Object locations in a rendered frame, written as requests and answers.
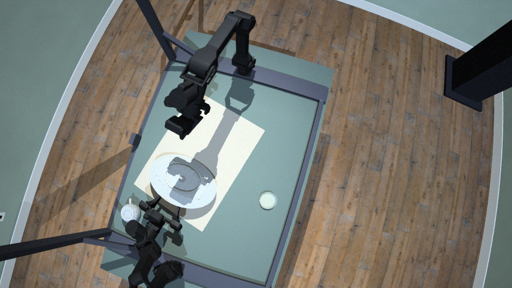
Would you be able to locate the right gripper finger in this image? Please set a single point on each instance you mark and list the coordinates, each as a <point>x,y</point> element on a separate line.
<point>176,214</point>
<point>154,202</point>

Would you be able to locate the clear glass jar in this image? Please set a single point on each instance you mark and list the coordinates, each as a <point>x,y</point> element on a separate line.
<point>268,200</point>

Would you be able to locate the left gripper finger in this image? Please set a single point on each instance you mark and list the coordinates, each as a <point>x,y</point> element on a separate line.
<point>194,123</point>
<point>183,136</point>

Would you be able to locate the white round platter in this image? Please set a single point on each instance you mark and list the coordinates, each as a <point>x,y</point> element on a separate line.
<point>182,181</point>

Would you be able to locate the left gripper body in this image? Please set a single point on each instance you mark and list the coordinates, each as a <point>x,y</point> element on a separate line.
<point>180,125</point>

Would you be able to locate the white espresso cup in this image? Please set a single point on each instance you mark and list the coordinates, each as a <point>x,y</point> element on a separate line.
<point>130,211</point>

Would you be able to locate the cream rectangular mat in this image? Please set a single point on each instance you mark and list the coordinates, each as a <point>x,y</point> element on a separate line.
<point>222,142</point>

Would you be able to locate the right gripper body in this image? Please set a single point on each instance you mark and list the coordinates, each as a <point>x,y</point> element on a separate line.
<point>174,224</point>

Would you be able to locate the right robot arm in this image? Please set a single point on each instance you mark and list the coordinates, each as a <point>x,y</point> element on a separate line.
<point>165,272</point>

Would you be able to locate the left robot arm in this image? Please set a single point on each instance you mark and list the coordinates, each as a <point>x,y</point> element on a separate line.
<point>204,62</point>

